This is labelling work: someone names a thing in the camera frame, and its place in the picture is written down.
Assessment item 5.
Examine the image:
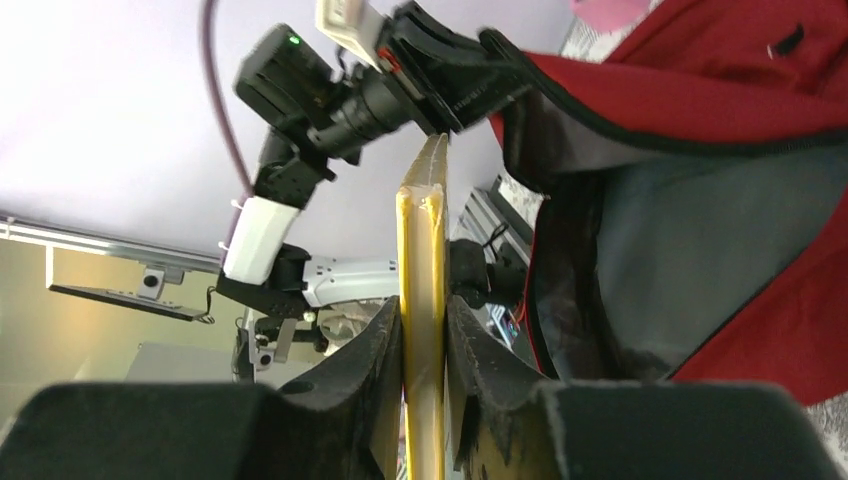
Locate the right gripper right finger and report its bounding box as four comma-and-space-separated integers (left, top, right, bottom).
446, 295, 550, 479

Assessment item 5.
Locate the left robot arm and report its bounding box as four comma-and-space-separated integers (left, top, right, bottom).
217, 1, 529, 318

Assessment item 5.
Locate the pink metronome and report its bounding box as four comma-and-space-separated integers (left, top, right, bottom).
570, 0, 652, 33

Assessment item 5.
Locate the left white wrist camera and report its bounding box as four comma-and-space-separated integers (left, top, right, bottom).
315, 0, 385, 68

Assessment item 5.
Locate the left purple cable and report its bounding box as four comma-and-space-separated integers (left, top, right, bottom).
200, 0, 256, 253

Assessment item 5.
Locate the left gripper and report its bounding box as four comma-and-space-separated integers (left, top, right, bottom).
377, 1, 530, 134

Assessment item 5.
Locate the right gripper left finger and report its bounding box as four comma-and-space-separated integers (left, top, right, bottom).
278, 297, 403, 479

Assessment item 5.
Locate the red backpack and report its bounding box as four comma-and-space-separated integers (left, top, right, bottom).
482, 1, 847, 406

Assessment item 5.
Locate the yellow book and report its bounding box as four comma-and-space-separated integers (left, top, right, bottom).
396, 134, 449, 479

